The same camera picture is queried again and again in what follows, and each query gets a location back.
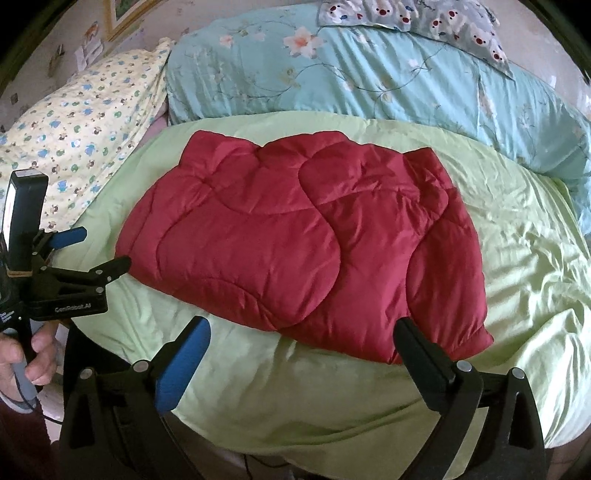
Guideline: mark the yellow animal print pillow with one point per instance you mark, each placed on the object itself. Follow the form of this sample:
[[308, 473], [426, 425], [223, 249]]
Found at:
[[78, 138]]

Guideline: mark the framed wall picture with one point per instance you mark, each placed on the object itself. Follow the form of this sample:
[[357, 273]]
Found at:
[[127, 16]]

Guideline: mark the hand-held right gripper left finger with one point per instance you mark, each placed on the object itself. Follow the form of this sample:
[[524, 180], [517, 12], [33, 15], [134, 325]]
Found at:
[[184, 369]]

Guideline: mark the person's left forearm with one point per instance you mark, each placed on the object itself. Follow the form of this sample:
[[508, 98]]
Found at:
[[18, 438]]

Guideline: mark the wall paper notes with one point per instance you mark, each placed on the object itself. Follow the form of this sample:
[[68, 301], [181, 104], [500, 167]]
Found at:
[[90, 46]]

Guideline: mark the red quilted jacket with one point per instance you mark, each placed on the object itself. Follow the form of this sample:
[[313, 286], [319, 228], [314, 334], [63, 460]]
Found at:
[[286, 244]]

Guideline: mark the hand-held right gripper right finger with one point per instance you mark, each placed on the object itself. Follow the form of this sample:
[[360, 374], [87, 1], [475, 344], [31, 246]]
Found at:
[[427, 369]]

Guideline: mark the pink bed sheet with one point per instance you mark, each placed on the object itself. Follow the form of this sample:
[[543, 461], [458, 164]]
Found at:
[[156, 125]]

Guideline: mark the person's left hand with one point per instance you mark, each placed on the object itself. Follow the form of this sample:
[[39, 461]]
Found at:
[[39, 350]]

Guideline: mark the teal floral quilt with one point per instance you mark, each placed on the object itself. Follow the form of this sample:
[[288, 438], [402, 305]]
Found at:
[[392, 87]]

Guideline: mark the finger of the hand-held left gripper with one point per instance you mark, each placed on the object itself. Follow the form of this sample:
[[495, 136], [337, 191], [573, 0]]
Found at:
[[69, 237], [101, 273]]

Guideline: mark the grey animal print pillow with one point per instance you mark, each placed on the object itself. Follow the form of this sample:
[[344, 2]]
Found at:
[[438, 23]]

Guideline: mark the light green bed sheet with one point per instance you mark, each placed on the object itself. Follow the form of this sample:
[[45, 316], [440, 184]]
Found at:
[[508, 300]]

